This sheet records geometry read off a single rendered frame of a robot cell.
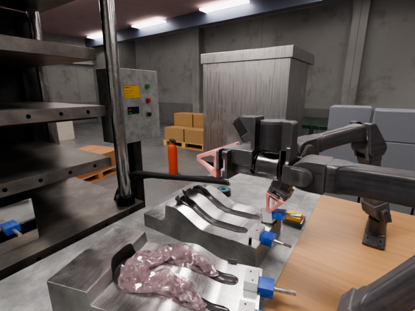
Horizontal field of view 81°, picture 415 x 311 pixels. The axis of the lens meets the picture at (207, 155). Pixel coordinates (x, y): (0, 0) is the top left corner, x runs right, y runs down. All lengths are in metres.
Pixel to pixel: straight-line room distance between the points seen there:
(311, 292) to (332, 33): 6.69
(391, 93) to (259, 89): 3.84
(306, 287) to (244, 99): 3.26
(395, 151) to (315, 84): 4.73
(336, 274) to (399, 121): 1.85
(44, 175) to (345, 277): 1.13
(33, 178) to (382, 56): 6.74
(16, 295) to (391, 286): 0.91
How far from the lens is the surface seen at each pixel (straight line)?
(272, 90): 3.67
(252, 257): 0.83
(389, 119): 2.58
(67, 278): 0.75
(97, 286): 0.72
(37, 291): 0.93
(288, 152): 0.49
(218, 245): 0.88
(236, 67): 3.93
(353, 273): 0.97
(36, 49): 1.17
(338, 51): 7.08
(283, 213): 0.91
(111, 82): 1.21
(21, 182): 1.14
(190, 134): 5.74
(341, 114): 2.98
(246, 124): 0.52
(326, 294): 0.86
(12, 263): 1.12
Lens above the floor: 1.36
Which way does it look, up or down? 15 degrees down
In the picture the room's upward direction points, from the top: straight up
